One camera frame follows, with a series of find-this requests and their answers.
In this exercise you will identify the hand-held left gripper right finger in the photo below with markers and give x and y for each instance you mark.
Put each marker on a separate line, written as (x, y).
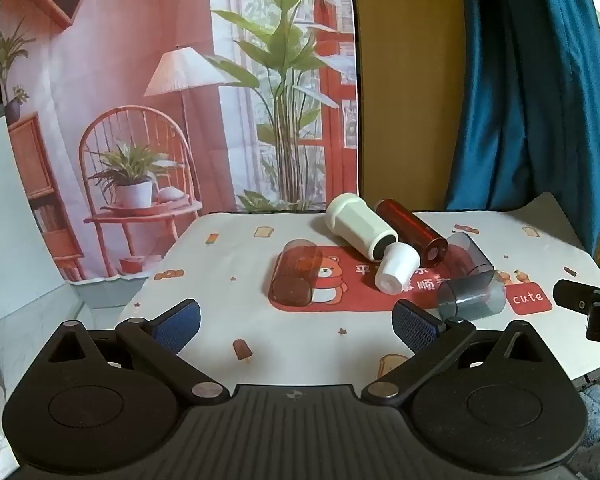
(416, 325)

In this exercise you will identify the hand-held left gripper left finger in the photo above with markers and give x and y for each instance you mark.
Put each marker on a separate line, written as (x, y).
(179, 324)

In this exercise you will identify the small white cup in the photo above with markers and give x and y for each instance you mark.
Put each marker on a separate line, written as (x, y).
(396, 266)

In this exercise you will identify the grey transparent cup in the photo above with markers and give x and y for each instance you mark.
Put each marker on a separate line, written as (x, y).
(476, 254)
(472, 297)

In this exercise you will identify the red cylindrical cup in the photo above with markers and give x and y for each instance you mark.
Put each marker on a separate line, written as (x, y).
(411, 227)

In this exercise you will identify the large white cup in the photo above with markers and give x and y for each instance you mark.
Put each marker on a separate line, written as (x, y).
(356, 224)

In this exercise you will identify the brown transparent cup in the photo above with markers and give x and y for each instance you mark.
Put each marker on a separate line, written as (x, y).
(296, 269)

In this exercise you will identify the printed bear table mat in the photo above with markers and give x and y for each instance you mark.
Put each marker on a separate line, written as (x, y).
(280, 340)

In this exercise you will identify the white panel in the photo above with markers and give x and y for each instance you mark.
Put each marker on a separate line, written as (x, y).
(15, 260)

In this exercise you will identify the teal curtain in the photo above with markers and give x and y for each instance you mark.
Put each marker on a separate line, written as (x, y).
(520, 85)

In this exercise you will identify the brown wooden panel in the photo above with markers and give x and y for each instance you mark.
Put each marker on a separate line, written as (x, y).
(405, 85)

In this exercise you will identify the printed room backdrop cloth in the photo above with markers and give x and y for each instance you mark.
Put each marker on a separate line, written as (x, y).
(130, 85)

